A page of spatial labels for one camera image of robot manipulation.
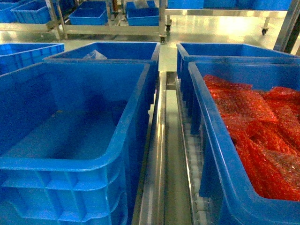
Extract blue bin with plastic bag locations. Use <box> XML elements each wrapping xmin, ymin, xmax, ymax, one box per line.
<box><xmin>44</xmin><ymin>42</ymin><xmax>161</xmax><ymax>75</ymax></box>

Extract empty blue plastic bin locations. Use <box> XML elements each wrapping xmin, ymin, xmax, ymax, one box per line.
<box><xmin>0</xmin><ymin>62</ymin><xmax>155</xmax><ymax>225</ymax></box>

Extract steel flow rack shelf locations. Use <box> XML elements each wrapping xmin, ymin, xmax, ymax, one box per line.
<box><xmin>132</xmin><ymin>41</ymin><xmax>210</xmax><ymax>225</ymax></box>

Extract blue bin behind red bags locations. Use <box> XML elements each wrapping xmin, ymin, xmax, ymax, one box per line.
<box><xmin>176</xmin><ymin>43</ymin><xmax>300</xmax><ymax>79</ymax></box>

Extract blue bin with red bags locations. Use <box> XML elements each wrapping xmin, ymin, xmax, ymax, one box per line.
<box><xmin>188</xmin><ymin>62</ymin><xmax>300</xmax><ymax>225</ymax></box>

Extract rear steel cart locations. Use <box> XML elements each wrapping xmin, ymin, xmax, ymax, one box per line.
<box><xmin>164</xmin><ymin>0</ymin><xmax>300</xmax><ymax>42</ymax></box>

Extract red bubble wrap bags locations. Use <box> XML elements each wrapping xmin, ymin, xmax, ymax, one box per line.
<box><xmin>203</xmin><ymin>75</ymin><xmax>300</xmax><ymax>201</ymax></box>

